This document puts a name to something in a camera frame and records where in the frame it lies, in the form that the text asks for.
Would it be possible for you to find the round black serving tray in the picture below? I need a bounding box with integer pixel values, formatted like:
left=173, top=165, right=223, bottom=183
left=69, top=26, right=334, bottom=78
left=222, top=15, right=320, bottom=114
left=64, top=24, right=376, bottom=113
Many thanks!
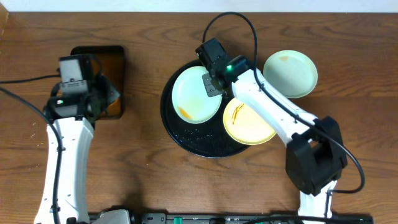
left=160, top=59, right=249, bottom=158

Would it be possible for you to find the orange green sponge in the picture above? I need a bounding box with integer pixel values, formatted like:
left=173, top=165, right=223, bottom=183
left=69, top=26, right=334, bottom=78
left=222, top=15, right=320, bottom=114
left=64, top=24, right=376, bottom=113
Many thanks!
left=108, top=98, right=121, bottom=113

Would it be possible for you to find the black rectangular water tray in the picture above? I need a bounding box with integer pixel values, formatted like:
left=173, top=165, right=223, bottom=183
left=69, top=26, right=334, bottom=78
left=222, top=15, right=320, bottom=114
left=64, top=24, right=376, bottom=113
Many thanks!
left=70, top=45, right=126, bottom=119

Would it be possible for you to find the yellow plate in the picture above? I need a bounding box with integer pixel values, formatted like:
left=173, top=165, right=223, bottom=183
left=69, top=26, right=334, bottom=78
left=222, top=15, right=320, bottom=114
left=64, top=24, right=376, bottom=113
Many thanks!
left=223, top=98, right=276, bottom=146

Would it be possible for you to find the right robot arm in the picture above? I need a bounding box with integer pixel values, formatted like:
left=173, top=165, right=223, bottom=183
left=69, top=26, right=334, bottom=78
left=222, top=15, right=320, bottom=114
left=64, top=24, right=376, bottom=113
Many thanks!
left=195, top=39, right=348, bottom=223

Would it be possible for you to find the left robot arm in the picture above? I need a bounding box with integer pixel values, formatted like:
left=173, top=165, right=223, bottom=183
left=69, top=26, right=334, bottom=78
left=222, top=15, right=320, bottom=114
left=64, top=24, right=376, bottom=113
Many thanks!
left=34, top=53, right=126, bottom=223

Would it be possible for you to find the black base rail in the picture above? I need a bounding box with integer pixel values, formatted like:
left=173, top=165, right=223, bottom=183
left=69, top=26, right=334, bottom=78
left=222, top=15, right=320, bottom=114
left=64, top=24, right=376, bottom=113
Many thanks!
left=88, top=212, right=374, bottom=224

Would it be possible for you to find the green plate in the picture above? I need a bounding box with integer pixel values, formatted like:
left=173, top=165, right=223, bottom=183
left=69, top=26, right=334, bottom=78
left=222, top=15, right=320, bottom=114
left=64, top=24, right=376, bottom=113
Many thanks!
left=263, top=50, right=318, bottom=98
left=172, top=66, right=222, bottom=124

